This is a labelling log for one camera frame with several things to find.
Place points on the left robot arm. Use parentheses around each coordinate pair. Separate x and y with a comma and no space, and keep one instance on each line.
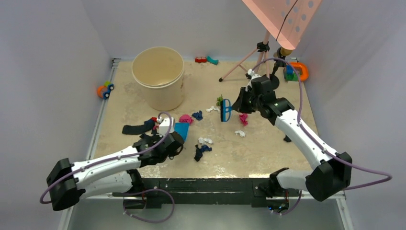
(69,182)

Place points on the beige plastic bucket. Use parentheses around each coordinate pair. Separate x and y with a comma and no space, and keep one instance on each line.
(159,71)

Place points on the green paper scrap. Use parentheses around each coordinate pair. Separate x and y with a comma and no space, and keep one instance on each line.
(219,101)

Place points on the green blue toy blocks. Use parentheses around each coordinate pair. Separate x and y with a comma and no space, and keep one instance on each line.
(290,74)

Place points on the blue scrap by strip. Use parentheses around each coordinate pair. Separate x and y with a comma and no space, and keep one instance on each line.
(149,123)

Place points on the large pink paper ball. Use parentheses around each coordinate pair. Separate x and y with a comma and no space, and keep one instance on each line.
(186,119)

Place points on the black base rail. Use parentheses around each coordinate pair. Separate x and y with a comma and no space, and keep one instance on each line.
(256,192)

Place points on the white paper scrap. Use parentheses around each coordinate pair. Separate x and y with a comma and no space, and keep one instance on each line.
(212,108)

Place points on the orange wheeled toy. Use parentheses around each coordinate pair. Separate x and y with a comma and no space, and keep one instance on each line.
(104,91)

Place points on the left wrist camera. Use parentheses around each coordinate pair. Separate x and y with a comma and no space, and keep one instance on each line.
(165,124)

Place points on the dark blue paper scrap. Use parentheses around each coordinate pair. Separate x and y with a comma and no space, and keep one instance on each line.
(198,115)

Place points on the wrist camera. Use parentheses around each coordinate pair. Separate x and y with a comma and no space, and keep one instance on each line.
(251,75)
(165,124)

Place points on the white scrap left of dustpan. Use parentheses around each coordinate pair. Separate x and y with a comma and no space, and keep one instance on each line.
(240,133)

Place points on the black scrap behind dustpan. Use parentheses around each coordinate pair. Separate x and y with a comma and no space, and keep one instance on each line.
(287,139)

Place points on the pink scrap behind dustpan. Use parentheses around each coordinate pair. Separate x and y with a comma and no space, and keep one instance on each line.
(243,119)

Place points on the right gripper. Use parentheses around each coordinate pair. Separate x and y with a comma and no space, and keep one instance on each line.
(239,106)

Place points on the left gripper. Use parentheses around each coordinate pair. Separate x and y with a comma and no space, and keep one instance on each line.
(174,153)

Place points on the pink music stand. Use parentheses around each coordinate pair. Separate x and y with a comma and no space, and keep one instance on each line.
(284,20)

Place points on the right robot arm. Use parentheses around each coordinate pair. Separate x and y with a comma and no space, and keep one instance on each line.
(331,171)

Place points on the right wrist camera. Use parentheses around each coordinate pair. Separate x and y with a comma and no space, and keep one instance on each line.
(251,75)

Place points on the blue hand brush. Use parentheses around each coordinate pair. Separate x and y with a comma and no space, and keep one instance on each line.
(225,110)

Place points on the red toy block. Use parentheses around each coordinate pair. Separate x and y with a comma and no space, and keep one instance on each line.
(200,59)

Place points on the long black paper strip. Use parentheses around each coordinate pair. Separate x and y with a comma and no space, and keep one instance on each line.
(137,130)

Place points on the black twisted paper scrap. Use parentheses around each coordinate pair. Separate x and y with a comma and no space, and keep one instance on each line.
(198,153)

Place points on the black microphone stand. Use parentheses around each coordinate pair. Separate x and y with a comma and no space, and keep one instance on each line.
(279,63)

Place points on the orange ring toy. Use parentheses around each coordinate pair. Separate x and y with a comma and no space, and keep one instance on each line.
(301,70)

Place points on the blue dustpan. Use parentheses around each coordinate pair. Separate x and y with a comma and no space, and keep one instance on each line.
(182,129)

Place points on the blue scrap on brush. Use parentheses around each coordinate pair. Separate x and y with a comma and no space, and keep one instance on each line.
(205,148)

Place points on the white scrap near dustpan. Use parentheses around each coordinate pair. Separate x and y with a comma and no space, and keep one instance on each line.
(204,141)

